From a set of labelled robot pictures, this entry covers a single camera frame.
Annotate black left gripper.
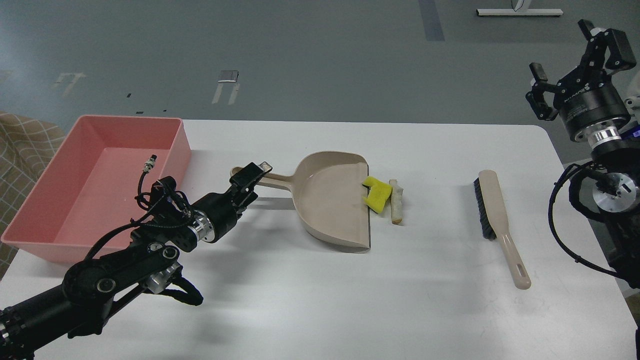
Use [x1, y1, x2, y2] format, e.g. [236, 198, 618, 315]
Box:
[192, 161, 273, 244]

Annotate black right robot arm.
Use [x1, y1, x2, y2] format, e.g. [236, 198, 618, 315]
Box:
[525, 19, 640, 289]

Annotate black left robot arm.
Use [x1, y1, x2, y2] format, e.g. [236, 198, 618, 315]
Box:
[1, 162, 273, 360]

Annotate white bread slice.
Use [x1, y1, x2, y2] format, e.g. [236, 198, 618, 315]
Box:
[389, 178, 404, 225]

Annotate pink plastic bin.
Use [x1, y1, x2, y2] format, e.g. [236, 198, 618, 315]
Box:
[1, 115, 191, 264]

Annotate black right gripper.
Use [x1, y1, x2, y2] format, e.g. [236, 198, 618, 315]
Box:
[525, 19, 637, 142]

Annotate beige plastic dustpan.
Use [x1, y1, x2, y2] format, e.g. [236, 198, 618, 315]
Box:
[257, 151, 371, 250]

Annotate beige hand brush black bristles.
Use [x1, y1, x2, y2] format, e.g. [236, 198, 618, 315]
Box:
[473, 170, 531, 290]

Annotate white table base bar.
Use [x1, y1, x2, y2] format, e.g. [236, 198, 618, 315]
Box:
[476, 8, 564, 18]

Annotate yellow sponge piece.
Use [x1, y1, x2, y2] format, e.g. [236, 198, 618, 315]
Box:
[361, 176, 393, 214]

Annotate beige checkered cloth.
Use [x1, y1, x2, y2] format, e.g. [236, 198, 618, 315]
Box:
[0, 112, 67, 278]

